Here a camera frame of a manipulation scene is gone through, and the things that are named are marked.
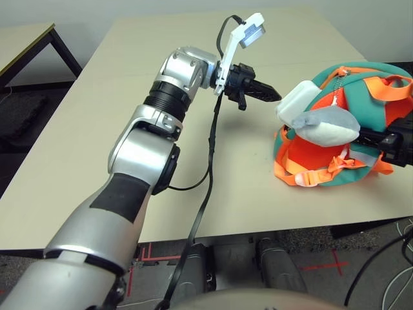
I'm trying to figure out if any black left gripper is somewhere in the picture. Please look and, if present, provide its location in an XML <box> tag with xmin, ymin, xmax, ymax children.
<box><xmin>222</xmin><ymin>63</ymin><xmax>283</xmax><ymax>112</ymax></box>

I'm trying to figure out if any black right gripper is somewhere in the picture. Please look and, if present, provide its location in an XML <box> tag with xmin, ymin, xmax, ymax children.
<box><xmin>358</xmin><ymin>110</ymin><xmax>413</xmax><ymax>169</ymax></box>

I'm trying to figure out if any white pencil case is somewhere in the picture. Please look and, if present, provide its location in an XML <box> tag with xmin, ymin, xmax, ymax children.
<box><xmin>274</xmin><ymin>80</ymin><xmax>323</xmax><ymax>129</ymax></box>

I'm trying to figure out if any green and orange backpack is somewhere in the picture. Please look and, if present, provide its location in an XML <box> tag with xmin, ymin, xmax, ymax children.
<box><xmin>272</xmin><ymin>61</ymin><xmax>413</xmax><ymax>189</ymax></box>

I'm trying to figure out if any grey white plush shark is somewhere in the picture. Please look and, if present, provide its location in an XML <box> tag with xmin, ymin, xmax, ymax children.
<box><xmin>291</xmin><ymin>108</ymin><xmax>361</xmax><ymax>146</ymax></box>

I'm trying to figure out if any black table foot bar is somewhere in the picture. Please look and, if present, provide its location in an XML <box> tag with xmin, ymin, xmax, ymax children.
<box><xmin>330</xmin><ymin>222</ymin><xmax>398</xmax><ymax>240</ymax></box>

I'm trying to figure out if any grey right robot leg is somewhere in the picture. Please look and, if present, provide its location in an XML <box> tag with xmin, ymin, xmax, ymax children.
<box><xmin>256</xmin><ymin>238</ymin><xmax>307</xmax><ymax>293</ymax></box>

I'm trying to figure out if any grey robot leg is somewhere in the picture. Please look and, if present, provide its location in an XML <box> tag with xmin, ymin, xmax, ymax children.
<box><xmin>176</xmin><ymin>243</ymin><xmax>216</xmax><ymax>298</ymax></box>
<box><xmin>256</xmin><ymin>238</ymin><xmax>307</xmax><ymax>293</ymax></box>

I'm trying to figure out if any grey left robot leg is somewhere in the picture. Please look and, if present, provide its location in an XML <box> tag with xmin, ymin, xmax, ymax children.
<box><xmin>176</xmin><ymin>243</ymin><xmax>216</xmax><ymax>298</ymax></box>

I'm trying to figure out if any grey robot torso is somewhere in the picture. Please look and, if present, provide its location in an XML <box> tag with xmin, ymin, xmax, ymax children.
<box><xmin>167</xmin><ymin>288</ymin><xmax>346</xmax><ymax>310</ymax></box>

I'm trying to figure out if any black framed side table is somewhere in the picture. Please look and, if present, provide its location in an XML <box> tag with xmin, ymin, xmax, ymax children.
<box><xmin>0</xmin><ymin>21</ymin><xmax>83</xmax><ymax>95</ymax></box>

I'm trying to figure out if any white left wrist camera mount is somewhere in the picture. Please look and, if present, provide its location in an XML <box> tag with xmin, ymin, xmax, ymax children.
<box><xmin>212</xmin><ymin>12</ymin><xmax>267</xmax><ymax>96</ymax></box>

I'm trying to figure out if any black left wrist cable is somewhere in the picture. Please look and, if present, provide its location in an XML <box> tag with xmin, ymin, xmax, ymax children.
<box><xmin>156</xmin><ymin>15</ymin><xmax>247</xmax><ymax>310</ymax></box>

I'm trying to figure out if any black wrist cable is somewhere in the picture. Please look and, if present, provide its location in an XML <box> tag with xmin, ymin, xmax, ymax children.
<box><xmin>343</xmin><ymin>231</ymin><xmax>413</xmax><ymax>307</ymax></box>
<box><xmin>156</xmin><ymin>15</ymin><xmax>247</xmax><ymax>310</ymax></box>

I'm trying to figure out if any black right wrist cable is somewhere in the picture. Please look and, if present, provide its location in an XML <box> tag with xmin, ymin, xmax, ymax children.
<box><xmin>343</xmin><ymin>231</ymin><xmax>413</xmax><ymax>307</ymax></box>

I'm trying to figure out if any white floor cable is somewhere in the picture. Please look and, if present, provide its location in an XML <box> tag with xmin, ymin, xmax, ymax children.
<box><xmin>383</xmin><ymin>218</ymin><xmax>413</xmax><ymax>310</ymax></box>

